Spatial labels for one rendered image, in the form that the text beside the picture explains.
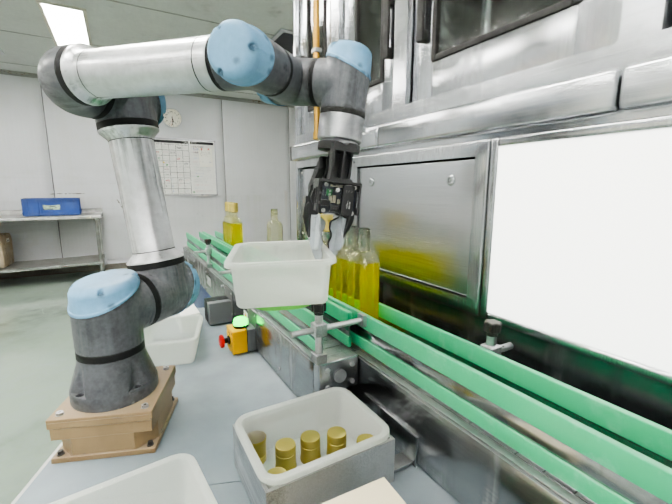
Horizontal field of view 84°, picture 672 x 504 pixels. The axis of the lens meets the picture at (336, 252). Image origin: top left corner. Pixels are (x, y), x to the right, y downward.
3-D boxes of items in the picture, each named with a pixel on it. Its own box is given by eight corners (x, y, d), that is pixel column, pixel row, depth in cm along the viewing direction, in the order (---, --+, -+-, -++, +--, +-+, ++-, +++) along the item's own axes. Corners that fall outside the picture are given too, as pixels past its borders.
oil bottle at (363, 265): (379, 339, 87) (381, 249, 84) (359, 344, 84) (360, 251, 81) (365, 331, 92) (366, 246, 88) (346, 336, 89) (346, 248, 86)
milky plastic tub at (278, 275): (224, 321, 55) (221, 264, 54) (237, 283, 77) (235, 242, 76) (340, 313, 58) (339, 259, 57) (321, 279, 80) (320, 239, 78)
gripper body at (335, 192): (312, 214, 59) (322, 136, 57) (306, 211, 67) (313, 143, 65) (359, 220, 60) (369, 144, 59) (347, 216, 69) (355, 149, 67)
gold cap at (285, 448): (279, 478, 60) (279, 454, 59) (272, 464, 63) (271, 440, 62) (300, 470, 62) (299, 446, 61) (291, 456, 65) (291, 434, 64)
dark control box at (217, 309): (232, 322, 134) (231, 300, 133) (209, 327, 130) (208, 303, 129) (226, 316, 141) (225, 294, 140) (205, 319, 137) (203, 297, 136)
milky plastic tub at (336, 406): (395, 478, 62) (397, 431, 60) (266, 542, 51) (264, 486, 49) (341, 422, 77) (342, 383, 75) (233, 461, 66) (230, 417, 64)
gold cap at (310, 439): (305, 468, 62) (305, 445, 61) (296, 455, 65) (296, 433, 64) (324, 461, 64) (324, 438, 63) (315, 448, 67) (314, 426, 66)
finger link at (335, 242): (328, 271, 63) (334, 216, 61) (322, 264, 68) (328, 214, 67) (346, 272, 63) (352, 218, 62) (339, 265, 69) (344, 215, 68)
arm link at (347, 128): (316, 117, 65) (361, 125, 67) (313, 144, 66) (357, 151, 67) (324, 109, 58) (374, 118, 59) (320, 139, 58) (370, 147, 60)
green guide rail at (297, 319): (322, 353, 79) (322, 317, 77) (318, 354, 78) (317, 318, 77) (188, 245, 228) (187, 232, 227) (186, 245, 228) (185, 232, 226)
